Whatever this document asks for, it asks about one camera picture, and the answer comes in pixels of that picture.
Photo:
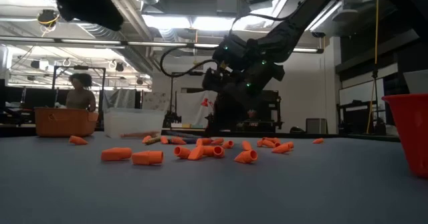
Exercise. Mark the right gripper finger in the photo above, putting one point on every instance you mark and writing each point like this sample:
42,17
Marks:
229,117

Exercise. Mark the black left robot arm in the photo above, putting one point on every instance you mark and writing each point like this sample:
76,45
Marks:
87,3

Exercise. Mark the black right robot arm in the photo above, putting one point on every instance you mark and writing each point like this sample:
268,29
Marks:
294,26

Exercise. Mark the orange eraser cap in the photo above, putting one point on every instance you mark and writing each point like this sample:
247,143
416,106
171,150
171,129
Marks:
146,139
209,140
246,145
148,157
182,152
77,140
196,153
218,141
281,148
214,151
318,140
164,139
291,145
228,144
116,153
260,143
246,156
201,141
270,143
178,140
267,139

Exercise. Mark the white hanging sheet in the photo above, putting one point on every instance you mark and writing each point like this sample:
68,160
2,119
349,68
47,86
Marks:
190,108

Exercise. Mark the black background workstation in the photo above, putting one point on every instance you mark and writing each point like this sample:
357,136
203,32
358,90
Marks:
271,110

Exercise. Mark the grey-blue table mat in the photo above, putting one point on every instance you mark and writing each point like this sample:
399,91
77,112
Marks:
214,190

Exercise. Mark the grey box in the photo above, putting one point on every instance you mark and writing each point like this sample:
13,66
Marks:
316,125

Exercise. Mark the ceiling light panel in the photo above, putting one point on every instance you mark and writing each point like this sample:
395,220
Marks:
174,21

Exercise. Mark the clear plastic bin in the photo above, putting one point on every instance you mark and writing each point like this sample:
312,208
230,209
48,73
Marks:
133,120

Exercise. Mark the grey hanging cloth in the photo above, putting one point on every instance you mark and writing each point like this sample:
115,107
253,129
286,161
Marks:
118,98

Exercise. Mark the white board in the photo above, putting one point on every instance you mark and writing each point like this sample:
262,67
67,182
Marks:
361,92

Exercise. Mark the person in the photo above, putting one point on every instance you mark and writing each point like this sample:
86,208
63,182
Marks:
80,97

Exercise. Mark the orange plastic bin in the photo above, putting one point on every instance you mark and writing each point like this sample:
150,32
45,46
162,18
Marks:
63,122

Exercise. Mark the red plastic bin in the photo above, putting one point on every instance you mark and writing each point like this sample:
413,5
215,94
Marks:
411,133

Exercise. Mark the round black ceiling fixture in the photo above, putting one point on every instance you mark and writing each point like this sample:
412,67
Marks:
47,16

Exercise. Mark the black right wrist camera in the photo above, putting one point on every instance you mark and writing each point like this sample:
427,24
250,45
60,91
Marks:
230,51

